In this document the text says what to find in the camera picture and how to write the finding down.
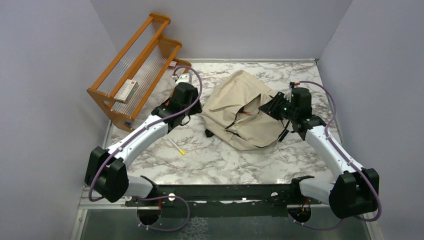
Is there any white yellow marker pen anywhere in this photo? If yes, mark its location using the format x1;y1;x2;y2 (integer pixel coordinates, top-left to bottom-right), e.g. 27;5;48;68
167;137;186;156

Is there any beige canvas backpack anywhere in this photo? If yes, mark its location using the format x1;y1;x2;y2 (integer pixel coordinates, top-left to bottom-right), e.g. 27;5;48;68
202;70;288;151

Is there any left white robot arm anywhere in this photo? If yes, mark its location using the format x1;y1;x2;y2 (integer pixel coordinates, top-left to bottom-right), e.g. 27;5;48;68
84;81;203;206

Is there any orange wooden shelf rack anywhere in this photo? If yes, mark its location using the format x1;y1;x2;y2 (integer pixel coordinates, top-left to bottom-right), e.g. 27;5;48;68
87;12;191;132

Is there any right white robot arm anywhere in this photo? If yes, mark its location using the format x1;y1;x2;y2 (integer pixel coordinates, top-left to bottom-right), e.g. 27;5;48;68
258;87;382;221

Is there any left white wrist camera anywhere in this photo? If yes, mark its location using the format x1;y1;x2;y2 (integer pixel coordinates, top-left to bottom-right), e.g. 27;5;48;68
172;73;192;86

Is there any black metal base frame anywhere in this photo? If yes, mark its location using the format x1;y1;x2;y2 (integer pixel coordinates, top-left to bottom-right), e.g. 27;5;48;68
77;175;374;220

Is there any purple cable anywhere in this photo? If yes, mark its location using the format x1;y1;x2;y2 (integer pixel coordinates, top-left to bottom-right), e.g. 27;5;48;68
87;65;204;233
287;80;383;231

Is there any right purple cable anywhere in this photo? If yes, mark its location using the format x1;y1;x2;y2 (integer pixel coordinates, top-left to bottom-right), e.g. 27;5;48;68
287;80;383;231

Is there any white red small box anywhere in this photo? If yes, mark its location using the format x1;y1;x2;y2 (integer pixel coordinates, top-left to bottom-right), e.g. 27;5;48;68
114;79;139;104

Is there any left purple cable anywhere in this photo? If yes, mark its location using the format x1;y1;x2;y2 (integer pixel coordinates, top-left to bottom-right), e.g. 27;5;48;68
87;65;204;233

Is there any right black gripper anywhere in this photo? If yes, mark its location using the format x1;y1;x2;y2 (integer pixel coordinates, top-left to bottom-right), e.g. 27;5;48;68
258;91;298;122

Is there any small red white card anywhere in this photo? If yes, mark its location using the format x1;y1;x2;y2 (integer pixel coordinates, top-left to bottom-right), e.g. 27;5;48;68
168;60;177;69

